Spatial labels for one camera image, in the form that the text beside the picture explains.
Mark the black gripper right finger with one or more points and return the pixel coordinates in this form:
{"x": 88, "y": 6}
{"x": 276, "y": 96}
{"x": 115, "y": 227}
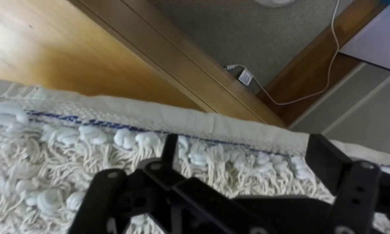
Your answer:
{"x": 331, "y": 166}

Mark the white leaning panel board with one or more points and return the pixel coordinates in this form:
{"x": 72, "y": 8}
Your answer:
{"x": 372, "y": 44}

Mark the cream tufted throw pillow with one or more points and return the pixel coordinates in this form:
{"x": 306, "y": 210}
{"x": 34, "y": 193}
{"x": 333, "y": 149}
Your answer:
{"x": 54, "y": 142}

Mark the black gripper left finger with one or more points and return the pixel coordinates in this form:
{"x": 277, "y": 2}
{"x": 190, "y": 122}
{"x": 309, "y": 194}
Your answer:
{"x": 170, "y": 151}

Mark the white power plug adapter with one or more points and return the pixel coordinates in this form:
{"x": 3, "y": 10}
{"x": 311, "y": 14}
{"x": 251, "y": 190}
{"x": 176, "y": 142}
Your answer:
{"x": 241, "y": 73}

